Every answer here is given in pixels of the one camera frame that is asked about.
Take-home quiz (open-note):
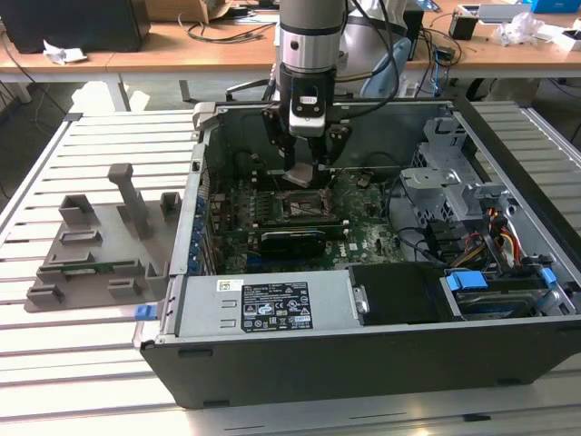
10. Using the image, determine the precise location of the blue box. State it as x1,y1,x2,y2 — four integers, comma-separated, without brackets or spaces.
530,0,581,15

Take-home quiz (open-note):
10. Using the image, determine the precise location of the grey power supply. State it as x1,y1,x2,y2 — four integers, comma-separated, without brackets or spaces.
156,270,364,340

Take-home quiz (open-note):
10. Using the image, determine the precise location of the long wooden desk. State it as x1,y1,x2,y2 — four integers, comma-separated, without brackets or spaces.
0,0,581,85

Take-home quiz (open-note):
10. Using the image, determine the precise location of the black plastic shroud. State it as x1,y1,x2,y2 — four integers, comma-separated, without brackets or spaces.
349,262,459,327

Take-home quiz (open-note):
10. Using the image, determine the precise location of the white box with black inlay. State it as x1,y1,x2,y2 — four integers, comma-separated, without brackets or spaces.
557,26,581,51

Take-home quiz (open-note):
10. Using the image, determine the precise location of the crumpled white paper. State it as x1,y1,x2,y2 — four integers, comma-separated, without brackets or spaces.
43,39,87,65

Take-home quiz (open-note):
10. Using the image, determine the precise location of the grey parts rack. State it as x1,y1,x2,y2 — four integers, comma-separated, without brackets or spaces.
25,163,182,314

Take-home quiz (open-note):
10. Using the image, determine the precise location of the black speaker box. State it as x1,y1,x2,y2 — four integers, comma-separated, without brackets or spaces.
403,6,426,63

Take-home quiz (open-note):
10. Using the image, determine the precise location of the CPU socket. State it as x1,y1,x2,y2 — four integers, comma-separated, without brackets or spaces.
280,188,330,223

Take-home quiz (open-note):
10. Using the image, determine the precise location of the grey metal drive cage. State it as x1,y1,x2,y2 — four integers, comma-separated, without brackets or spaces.
399,115,518,228

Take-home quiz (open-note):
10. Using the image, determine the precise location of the open black PC case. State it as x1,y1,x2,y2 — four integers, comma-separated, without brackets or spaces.
131,97,581,410

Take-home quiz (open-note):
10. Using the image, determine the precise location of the small black open box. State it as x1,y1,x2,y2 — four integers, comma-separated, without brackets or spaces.
448,13,478,41

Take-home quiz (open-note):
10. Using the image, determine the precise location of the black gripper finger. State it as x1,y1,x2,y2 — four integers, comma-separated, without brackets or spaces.
261,107,299,176
312,124,354,170

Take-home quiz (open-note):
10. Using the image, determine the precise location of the green RAM stick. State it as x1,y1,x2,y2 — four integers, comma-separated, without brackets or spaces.
61,259,137,276

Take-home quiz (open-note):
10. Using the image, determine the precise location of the hard disk in blue carrier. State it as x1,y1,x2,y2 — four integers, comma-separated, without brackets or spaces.
442,267,559,322

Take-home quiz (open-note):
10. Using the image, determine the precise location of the large black box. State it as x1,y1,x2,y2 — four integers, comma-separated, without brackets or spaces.
0,0,152,54

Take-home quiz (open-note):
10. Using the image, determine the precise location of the yellow and red wire bundle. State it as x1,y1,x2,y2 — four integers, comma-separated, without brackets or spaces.
497,213,523,269

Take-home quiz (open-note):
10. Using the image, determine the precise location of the orange wire bundle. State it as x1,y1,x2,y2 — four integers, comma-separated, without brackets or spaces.
458,233,489,269

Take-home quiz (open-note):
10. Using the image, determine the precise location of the flat white box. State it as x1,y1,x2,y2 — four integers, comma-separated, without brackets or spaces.
458,2,532,24

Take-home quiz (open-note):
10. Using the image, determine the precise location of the black graphics card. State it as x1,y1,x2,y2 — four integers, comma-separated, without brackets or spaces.
258,226,328,261

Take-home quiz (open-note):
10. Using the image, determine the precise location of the black RAM slot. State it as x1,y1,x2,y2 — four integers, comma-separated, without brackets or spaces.
265,168,335,179
256,217,349,231
317,224,350,241
257,177,330,191

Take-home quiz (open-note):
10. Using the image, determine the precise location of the grey case latch handle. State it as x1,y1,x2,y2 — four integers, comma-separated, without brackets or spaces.
191,102,220,134

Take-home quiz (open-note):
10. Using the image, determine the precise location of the crumpled clear plastic bag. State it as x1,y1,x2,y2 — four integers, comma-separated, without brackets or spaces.
492,11,553,46

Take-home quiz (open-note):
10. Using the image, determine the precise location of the silver-topped CPU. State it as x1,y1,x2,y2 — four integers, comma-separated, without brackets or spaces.
283,163,315,188

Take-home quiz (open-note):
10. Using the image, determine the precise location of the green motherboard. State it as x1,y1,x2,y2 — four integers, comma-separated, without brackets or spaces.
206,167,409,276

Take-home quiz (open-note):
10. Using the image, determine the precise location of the brown cardboard box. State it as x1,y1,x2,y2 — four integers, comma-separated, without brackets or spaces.
144,0,232,24

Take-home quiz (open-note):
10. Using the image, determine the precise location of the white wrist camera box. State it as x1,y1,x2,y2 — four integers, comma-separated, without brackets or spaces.
289,90,329,137

